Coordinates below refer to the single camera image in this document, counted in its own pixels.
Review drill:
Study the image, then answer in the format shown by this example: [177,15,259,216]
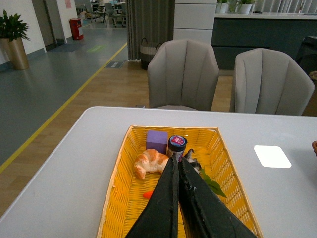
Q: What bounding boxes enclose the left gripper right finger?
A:
[178,158,256,238]

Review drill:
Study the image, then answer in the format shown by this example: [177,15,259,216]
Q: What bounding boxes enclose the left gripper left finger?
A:
[126,156,179,238]

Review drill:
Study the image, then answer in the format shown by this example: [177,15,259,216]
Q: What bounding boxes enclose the yellow woven basket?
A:
[97,125,263,238]

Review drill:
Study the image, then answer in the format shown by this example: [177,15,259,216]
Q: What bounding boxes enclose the brown wicker basket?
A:
[312,141,317,156]

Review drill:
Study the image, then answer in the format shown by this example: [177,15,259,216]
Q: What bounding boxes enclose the woven laundry basket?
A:
[140,37,162,70]

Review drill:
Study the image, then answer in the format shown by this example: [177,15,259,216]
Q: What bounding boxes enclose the orange toy carrot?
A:
[142,168,227,199]

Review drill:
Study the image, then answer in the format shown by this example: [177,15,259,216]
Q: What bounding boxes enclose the black white animal figurine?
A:
[184,148,202,174]

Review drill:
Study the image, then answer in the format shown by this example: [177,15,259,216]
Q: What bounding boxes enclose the toy croissant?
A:
[134,149,169,179]

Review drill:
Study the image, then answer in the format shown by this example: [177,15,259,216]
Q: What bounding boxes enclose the small dark jar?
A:
[167,135,188,161]

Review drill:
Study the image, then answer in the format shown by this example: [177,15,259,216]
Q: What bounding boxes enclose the purple foam block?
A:
[146,130,168,154]

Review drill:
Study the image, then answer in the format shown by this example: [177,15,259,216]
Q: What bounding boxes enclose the left grey chair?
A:
[148,39,219,111]

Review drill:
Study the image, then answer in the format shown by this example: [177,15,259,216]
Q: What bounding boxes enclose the grey chair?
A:
[229,48,315,116]
[148,39,219,111]

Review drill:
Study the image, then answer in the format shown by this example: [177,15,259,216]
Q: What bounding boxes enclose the right grey chair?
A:
[229,48,315,116]

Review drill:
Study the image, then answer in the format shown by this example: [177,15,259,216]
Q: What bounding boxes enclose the dark grey counter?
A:
[211,13,317,70]

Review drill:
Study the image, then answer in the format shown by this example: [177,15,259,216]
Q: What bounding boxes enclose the white cabinet column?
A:
[173,0,216,45]

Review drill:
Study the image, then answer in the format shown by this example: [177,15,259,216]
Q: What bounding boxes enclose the white potted plant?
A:
[235,0,255,15]

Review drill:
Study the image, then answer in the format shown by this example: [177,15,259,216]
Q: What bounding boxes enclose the red box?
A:
[69,18,84,40]

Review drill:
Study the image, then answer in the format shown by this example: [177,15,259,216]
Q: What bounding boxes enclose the gold planter with plant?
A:
[0,9,30,70]

